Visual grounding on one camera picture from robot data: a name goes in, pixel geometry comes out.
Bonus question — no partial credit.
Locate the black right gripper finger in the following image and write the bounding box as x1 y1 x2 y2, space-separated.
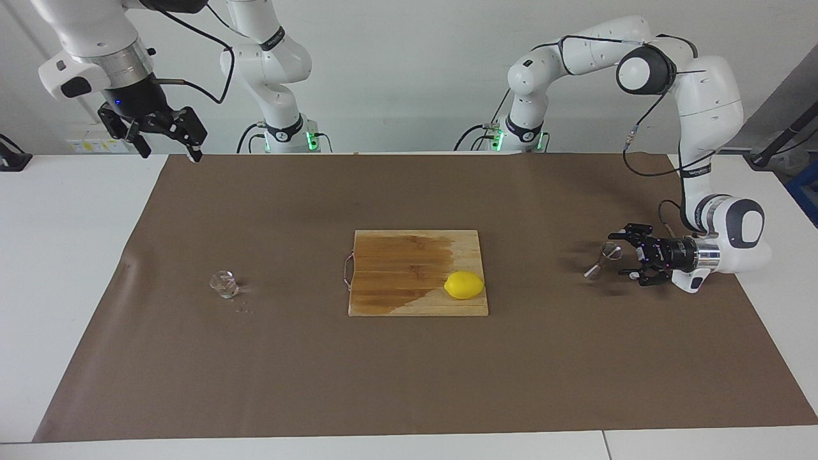
97 105 152 159
150 107 208 164

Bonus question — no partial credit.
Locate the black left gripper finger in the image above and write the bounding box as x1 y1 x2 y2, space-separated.
619 265 672 286
608 223 654 253

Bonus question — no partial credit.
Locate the steel double jigger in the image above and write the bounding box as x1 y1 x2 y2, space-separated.
583 241 622 280

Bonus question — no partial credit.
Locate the small clear glass cup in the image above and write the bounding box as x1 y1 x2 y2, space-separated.
210 270 240 300

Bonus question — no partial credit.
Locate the black table clamp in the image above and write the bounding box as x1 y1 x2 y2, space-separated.
0 133 33 172

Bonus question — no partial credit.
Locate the blue crate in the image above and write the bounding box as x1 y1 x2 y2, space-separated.
785 163 818 227

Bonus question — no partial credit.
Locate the black stand pole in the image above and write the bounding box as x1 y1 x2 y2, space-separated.
745 105 818 168

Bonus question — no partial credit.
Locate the yellow lemon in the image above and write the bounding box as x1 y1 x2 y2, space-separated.
444 270 485 300

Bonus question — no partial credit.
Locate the wooden cutting board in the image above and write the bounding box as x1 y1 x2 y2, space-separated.
342 229 490 318

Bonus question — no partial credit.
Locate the brown table mat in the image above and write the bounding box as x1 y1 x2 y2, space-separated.
33 153 818 443

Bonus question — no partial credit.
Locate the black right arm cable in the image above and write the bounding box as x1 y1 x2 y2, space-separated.
144 0 235 105

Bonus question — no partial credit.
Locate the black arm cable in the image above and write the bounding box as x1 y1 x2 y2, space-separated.
623 35 707 237
144 0 235 105

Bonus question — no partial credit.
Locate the white wall socket box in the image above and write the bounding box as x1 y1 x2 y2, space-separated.
66 125 138 154

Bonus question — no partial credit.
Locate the black base cable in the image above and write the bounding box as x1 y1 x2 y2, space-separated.
454 89 512 152
236 123 263 154

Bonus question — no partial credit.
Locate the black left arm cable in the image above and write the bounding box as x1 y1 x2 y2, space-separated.
623 35 707 237

